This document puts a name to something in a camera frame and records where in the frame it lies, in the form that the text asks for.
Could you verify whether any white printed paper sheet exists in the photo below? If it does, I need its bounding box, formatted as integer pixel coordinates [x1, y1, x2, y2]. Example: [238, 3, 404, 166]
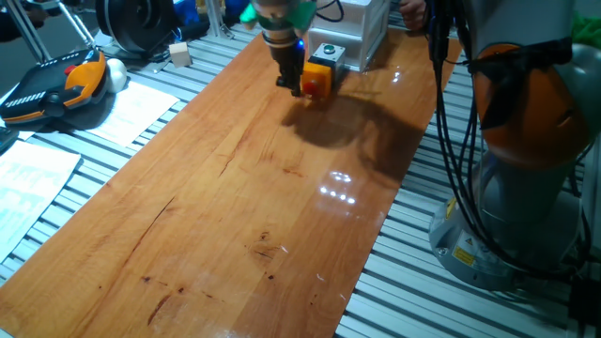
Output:
[0, 139, 83, 265]
[85, 80, 181, 148]

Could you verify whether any white round ball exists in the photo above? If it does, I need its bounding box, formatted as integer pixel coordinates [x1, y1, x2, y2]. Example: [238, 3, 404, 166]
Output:
[104, 57, 130, 95]

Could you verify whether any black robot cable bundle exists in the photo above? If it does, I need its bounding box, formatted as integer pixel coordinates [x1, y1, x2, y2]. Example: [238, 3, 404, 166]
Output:
[424, 0, 591, 283]

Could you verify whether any black and orange teach pendant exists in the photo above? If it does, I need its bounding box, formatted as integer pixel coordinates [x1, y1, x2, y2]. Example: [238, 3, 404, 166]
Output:
[0, 47, 110, 126]

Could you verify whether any small wooden cube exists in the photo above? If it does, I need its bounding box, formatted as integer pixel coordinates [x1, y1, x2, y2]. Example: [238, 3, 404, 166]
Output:
[168, 40, 194, 69]

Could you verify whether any black computer keyboard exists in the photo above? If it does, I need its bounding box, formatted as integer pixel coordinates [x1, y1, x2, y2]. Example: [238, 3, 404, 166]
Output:
[0, 125, 21, 155]

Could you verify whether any grey box with green button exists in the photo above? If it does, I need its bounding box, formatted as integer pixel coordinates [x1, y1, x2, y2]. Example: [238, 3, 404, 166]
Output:
[309, 42, 347, 72]

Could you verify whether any blue cloth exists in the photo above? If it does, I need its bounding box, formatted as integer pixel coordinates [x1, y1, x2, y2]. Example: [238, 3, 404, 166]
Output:
[172, 0, 204, 28]

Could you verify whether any bare person hand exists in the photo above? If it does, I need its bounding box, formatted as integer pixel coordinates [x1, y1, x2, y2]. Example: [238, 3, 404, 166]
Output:
[398, 0, 428, 33]

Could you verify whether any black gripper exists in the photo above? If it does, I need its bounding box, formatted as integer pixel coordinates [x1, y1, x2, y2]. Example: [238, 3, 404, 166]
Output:
[270, 38, 307, 99]

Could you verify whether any yellow box with red button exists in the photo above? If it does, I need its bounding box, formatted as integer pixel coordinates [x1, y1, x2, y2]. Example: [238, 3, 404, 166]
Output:
[300, 60, 336, 101]

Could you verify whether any brown wooden board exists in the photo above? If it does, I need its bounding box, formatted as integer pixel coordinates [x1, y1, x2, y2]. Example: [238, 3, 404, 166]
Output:
[0, 21, 464, 338]

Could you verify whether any aluminium profile post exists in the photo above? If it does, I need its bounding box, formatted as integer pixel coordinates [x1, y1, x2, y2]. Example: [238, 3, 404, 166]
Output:
[5, 0, 52, 64]

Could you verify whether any white plastic drawer cabinet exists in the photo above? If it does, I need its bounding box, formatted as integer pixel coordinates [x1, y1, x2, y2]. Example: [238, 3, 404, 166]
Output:
[307, 0, 393, 73]

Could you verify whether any black filament spool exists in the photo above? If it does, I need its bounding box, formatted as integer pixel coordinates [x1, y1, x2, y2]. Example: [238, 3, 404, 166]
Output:
[94, 0, 180, 58]

